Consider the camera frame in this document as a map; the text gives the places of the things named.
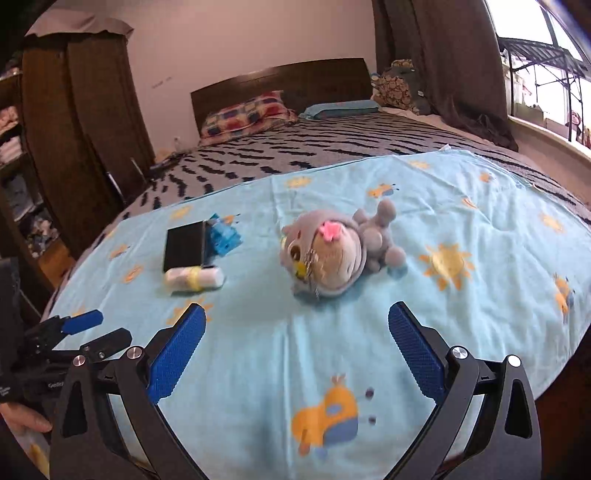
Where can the person's left hand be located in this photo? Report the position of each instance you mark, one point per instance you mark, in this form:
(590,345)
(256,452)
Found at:
(23,417)

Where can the large window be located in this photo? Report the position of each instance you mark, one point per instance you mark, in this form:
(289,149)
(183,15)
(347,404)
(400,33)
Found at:
(521,23)

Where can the blue pillow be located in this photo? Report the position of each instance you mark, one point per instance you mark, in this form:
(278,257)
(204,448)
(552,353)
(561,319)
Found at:
(341,108)

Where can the dark brown curtain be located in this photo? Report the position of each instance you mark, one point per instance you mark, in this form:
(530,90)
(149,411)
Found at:
(452,64)

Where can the brown monkey plush toy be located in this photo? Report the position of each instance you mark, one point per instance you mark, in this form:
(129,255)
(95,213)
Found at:
(575,123)

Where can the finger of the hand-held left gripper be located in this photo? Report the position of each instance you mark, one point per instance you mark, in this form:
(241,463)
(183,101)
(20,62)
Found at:
(83,321)
(113,339)

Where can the pale storage box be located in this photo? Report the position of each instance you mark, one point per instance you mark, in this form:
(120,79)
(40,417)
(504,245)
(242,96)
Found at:
(528,112)

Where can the brown patterned cushion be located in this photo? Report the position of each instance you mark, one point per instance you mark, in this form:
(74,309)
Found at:
(399,87)

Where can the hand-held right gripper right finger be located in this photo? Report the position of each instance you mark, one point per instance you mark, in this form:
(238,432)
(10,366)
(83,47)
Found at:
(415,353)

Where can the grey black zigzag bedspread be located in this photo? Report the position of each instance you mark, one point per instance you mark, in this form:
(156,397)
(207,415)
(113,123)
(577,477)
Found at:
(323,147)

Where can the white roll with yellow band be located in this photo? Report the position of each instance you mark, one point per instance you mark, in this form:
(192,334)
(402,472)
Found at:
(194,279)

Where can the grey plush toy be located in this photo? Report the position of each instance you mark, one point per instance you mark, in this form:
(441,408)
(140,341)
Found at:
(323,258)

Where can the blue plastic toy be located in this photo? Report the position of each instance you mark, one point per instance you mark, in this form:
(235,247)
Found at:
(224,235)

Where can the metal tube frame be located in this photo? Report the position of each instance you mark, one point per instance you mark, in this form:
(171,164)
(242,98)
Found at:
(113,182)

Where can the dark wooden wardrobe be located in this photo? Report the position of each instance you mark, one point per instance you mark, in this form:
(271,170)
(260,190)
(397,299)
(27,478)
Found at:
(78,138)

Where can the black box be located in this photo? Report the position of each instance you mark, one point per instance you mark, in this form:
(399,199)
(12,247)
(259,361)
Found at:
(184,247)

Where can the light blue printed blanket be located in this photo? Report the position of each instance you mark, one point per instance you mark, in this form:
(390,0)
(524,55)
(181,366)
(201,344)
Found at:
(277,369)

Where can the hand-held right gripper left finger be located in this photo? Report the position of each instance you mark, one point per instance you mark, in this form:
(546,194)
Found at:
(178,355)

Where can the checkered colourful pillow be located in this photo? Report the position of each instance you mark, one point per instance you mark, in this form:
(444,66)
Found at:
(244,115)

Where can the grey cloth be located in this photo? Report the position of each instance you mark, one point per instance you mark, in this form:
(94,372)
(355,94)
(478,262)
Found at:
(83,23)

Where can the dark wooden headboard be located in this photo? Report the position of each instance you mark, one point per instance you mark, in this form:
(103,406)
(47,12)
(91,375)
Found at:
(286,83)

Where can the black folding rack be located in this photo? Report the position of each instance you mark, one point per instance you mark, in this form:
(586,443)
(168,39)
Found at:
(545,53)

